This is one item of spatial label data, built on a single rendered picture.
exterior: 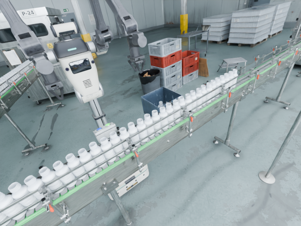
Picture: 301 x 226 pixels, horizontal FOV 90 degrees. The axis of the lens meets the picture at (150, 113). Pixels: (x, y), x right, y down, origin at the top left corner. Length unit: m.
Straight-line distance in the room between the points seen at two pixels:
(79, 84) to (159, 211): 1.44
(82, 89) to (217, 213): 1.69
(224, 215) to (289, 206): 0.62
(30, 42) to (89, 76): 0.60
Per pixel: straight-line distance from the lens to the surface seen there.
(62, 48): 1.33
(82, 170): 0.93
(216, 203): 1.91
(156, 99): 1.76
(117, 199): 1.27
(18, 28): 0.83
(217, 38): 7.95
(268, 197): 2.11
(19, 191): 0.94
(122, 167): 0.99
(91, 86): 1.33
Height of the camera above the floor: 1.71
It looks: 35 degrees down
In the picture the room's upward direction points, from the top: 9 degrees counter-clockwise
